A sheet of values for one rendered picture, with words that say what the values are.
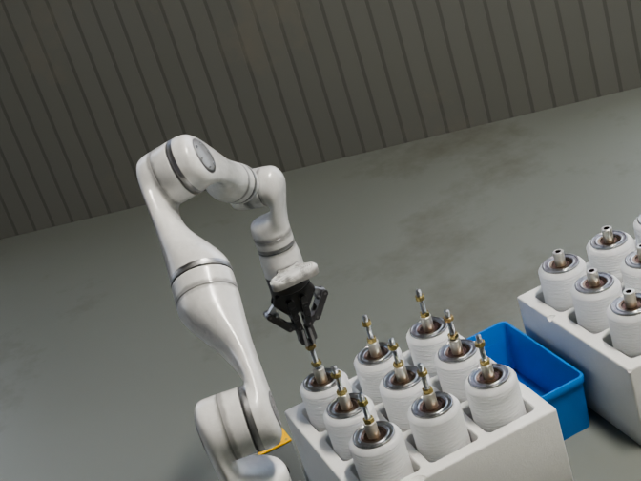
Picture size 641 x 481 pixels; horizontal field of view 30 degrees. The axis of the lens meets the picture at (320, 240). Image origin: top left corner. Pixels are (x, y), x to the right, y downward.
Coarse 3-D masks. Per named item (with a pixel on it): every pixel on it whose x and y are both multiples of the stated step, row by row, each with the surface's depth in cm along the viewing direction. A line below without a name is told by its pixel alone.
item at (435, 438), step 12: (408, 408) 213; (456, 408) 208; (408, 420) 210; (420, 420) 208; (432, 420) 207; (444, 420) 207; (456, 420) 208; (420, 432) 209; (432, 432) 208; (444, 432) 208; (456, 432) 209; (420, 444) 211; (432, 444) 209; (444, 444) 209; (456, 444) 209; (468, 444) 212; (432, 456) 210; (444, 456) 210
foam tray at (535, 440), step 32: (352, 384) 238; (288, 416) 234; (384, 416) 228; (544, 416) 211; (320, 448) 221; (416, 448) 218; (480, 448) 208; (512, 448) 210; (544, 448) 213; (320, 480) 230; (352, 480) 210; (416, 480) 206; (448, 480) 207; (480, 480) 210; (512, 480) 213; (544, 480) 216
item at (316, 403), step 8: (344, 376) 228; (344, 384) 226; (304, 392) 227; (312, 392) 226; (320, 392) 225; (328, 392) 225; (336, 392) 225; (352, 392) 230; (304, 400) 228; (312, 400) 226; (320, 400) 225; (328, 400) 225; (312, 408) 227; (320, 408) 226; (312, 416) 228; (320, 416) 227; (312, 424) 230; (320, 424) 228
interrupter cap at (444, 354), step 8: (448, 344) 227; (464, 344) 225; (472, 344) 224; (440, 352) 225; (448, 352) 224; (464, 352) 223; (472, 352) 221; (448, 360) 222; (456, 360) 221; (464, 360) 220
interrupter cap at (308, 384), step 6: (312, 372) 231; (330, 372) 230; (306, 378) 230; (312, 378) 230; (330, 378) 228; (306, 384) 228; (312, 384) 228; (318, 384) 228; (324, 384) 227; (330, 384) 226; (336, 384) 226; (312, 390) 226; (318, 390) 225
